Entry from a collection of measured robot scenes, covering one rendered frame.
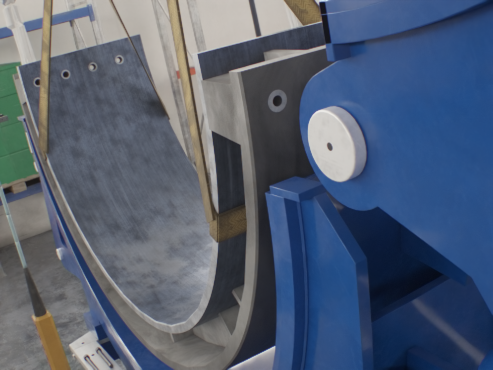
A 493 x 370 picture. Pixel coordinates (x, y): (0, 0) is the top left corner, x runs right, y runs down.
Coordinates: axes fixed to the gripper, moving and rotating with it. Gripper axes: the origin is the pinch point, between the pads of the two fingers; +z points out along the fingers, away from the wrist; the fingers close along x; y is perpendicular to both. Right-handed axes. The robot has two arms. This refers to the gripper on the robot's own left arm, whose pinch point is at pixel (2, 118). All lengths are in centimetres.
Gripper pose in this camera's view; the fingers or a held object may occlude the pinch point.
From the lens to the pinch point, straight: 360.8
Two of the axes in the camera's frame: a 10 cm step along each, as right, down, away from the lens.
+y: -2.1, -9.4, -2.7
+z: 8.5, -3.1, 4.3
